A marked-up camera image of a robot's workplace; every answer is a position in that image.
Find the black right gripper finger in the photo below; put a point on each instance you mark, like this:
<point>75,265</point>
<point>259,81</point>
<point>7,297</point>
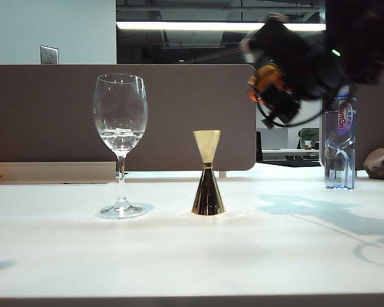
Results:
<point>281,107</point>

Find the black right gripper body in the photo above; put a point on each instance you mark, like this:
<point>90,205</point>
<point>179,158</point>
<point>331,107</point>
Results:
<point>300,60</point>

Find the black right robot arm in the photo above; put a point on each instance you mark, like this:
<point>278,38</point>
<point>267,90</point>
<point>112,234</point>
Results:
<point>364,32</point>

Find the clear plastic water bottle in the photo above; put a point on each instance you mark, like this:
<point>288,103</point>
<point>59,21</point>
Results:
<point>339,153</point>

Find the gold double-cone jigger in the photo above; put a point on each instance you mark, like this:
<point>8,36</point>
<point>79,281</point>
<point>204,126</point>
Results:
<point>208,195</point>

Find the clear wine glass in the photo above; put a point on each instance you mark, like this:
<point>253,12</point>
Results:
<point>120,140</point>

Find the grey background screen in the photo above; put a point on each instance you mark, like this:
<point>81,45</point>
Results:
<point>275,139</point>

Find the small green potted plant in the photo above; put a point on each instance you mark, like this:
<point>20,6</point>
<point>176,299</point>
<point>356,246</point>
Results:
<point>308,137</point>

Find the black office chair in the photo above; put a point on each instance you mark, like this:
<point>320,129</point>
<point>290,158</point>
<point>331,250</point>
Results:
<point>259,147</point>

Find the white background desk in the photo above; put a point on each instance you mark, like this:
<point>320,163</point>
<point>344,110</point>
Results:
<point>288,156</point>

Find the narrow brown desk partition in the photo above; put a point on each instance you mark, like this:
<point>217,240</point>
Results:
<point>371,112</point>

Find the wide brown desk partition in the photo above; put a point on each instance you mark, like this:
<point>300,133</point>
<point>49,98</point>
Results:
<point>179,96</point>

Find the long ceiling light strip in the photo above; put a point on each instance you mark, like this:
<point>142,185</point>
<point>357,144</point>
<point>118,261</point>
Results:
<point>185,26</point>

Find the metal wall switch plate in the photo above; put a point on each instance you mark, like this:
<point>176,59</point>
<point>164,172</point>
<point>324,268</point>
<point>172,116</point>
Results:
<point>49,55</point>

